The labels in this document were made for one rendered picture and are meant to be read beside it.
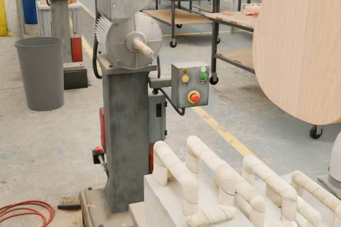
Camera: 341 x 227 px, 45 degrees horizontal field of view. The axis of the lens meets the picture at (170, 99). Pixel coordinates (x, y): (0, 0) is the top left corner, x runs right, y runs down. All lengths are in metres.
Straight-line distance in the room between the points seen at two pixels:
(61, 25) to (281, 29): 4.40
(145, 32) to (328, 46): 1.08
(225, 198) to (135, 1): 0.84
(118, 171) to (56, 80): 2.49
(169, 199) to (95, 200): 1.52
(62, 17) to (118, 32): 3.45
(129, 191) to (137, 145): 0.27
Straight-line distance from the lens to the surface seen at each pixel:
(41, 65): 4.42
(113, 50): 1.78
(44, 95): 4.53
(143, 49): 1.62
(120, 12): 1.46
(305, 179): 1.17
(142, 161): 2.18
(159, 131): 2.17
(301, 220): 1.20
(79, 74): 5.21
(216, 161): 0.86
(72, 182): 3.19
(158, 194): 0.95
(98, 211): 2.33
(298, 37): 0.92
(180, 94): 1.91
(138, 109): 2.05
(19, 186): 3.26
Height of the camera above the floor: 1.62
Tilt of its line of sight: 20 degrees down
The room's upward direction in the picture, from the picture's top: straight up
